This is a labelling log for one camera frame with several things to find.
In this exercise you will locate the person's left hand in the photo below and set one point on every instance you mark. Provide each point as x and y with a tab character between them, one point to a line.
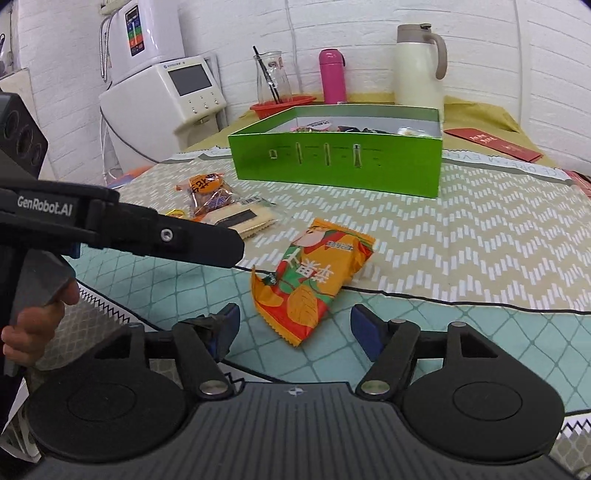
26	341

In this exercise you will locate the white water purifier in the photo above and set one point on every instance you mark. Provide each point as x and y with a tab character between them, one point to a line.
137	34

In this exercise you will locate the cream thermos jug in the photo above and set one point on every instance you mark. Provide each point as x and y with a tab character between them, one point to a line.
420	66

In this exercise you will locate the orange candy bag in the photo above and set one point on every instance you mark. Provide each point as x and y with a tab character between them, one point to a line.
209	192

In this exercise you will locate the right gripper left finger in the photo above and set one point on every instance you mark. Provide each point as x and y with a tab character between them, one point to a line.
201	343

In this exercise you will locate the green cardboard box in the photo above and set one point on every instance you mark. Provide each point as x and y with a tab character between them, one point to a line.
386	148

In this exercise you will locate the black straw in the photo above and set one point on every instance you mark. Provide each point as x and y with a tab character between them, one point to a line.
266	75

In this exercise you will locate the pink snack bag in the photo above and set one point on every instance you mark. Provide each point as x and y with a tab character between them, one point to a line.
316	126

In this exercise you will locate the yellow cloth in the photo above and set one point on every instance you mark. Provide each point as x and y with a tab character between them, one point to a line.
459	113

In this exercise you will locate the yellow jelly cup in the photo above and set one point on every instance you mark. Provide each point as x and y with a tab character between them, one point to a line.
177	213

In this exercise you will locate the pink thermos bottle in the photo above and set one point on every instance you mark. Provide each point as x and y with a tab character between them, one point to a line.
332	68

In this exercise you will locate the white water dispenser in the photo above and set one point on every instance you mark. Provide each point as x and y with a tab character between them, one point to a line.
163	110

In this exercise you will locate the orange green snack bag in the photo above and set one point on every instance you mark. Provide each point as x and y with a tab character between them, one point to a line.
318	262

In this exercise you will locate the wafer biscuit pack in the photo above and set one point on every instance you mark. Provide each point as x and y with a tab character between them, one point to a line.
247	216

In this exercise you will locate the patterned tablecloth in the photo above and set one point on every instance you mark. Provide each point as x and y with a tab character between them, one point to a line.
506	253

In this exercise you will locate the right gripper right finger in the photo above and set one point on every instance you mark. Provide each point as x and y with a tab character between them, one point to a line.
391	347

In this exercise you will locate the red envelope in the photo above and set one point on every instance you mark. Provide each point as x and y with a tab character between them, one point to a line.
495	143

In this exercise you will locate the red plastic basket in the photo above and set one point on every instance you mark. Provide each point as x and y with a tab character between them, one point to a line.
267	109

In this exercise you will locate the glass carafe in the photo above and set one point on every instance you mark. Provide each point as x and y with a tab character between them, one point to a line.
274	64

